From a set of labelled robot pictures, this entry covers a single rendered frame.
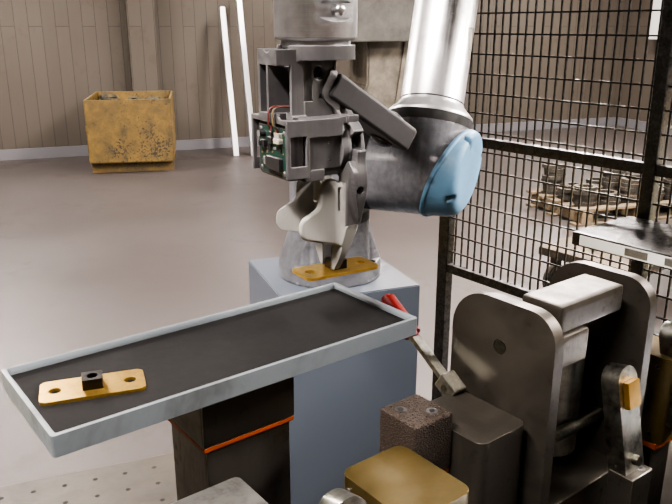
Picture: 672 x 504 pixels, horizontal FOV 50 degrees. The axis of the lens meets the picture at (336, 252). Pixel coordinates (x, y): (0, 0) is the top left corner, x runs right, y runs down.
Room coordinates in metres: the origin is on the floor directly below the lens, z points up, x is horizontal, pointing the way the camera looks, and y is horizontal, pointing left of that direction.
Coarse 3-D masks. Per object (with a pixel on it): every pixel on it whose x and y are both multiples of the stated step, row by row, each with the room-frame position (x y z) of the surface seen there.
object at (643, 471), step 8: (608, 472) 0.69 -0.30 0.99; (616, 472) 0.68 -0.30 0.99; (632, 472) 0.68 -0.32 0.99; (640, 472) 0.68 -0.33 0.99; (648, 472) 0.68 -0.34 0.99; (608, 480) 0.69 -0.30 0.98; (616, 480) 0.68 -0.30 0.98; (624, 480) 0.67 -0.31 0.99; (632, 480) 0.67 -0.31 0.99; (640, 480) 0.67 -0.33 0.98; (648, 480) 0.68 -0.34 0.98; (608, 488) 0.68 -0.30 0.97; (616, 488) 0.68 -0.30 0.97; (624, 488) 0.67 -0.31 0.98; (632, 488) 0.67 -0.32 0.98; (640, 488) 0.67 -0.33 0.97; (648, 488) 0.69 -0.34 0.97; (608, 496) 0.68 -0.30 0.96; (616, 496) 0.68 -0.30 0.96; (624, 496) 0.67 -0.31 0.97; (632, 496) 0.67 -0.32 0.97; (640, 496) 0.68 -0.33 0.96
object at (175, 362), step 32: (224, 320) 0.70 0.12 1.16; (256, 320) 0.70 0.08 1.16; (288, 320) 0.70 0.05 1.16; (320, 320) 0.70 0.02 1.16; (352, 320) 0.70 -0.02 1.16; (384, 320) 0.70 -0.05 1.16; (96, 352) 0.62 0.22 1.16; (128, 352) 0.62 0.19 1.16; (160, 352) 0.62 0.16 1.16; (192, 352) 0.62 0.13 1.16; (224, 352) 0.62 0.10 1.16; (256, 352) 0.62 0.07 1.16; (288, 352) 0.62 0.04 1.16; (32, 384) 0.56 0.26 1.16; (160, 384) 0.56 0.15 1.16; (192, 384) 0.56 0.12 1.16; (64, 416) 0.50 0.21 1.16; (96, 416) 0.50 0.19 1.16
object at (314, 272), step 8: (312, 264) 0.70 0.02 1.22; (320, 264) 0.70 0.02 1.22; (328, 264) 0.69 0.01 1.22; (344, 264) 0.69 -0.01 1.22; (352, 264) 0.70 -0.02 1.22; (360, 264) 0.70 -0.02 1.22; (368, 264) 0.70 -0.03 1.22; (376, 264) 0.70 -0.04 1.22; (296, 272) 0.68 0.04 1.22; (304, 272) 0.68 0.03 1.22; (312, 272) 0.68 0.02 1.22; (320, 272) 0.68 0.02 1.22; (328, 272) 0.68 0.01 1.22; (336, 272) 0.68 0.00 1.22; (344, 272) 0.68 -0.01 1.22; (352, 272) 0.68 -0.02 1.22; (312, 280) 0.66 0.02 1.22
